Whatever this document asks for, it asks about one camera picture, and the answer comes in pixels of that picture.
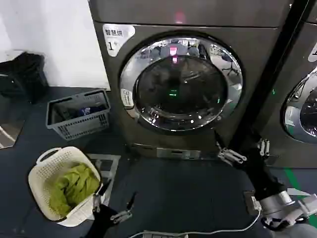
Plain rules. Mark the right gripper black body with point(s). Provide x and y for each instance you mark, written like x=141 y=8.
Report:
x=262 y=173

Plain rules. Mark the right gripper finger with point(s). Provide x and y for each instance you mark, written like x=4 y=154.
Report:
x=264 y=147
x=231 y=155

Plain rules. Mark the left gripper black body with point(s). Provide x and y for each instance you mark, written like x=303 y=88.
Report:
x=100 y=223

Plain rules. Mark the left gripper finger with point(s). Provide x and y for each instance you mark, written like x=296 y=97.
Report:
x=122 y=215
x=97 y=202

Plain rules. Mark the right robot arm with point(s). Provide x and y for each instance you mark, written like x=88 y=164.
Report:
x=280 y=198

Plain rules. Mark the green cloth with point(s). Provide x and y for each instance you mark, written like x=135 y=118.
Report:
x=74 y=183

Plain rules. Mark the round glass door chrome rim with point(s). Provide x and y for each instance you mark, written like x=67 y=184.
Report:
x=305 y=109

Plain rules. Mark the white perforated laundry basket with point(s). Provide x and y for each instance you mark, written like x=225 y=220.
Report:
x=49 y=171

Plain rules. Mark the grey dryer partly seen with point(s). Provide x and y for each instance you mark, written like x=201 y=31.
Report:
x=292 y=81

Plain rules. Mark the grey slotted plastic basket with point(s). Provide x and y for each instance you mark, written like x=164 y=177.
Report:
x=81 y=126

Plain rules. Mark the round glass dryer door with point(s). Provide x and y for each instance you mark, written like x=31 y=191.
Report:
x=180 y=84

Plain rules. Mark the dark blue cloth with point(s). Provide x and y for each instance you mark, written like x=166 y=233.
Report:
x=85 y=110

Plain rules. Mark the grey dryer with number sticker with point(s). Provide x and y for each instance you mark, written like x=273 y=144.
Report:
x=247 y=37

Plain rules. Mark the shiny metal floor plate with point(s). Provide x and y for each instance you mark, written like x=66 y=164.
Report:
x=11 y=114

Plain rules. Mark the black plastic bin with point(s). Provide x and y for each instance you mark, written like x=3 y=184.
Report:
x=27 y=77

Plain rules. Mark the grey metal floor frame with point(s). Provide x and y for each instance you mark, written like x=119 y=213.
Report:
x=109 y=161

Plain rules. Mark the black upright post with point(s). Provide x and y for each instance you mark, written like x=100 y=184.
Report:
x=280 y=49

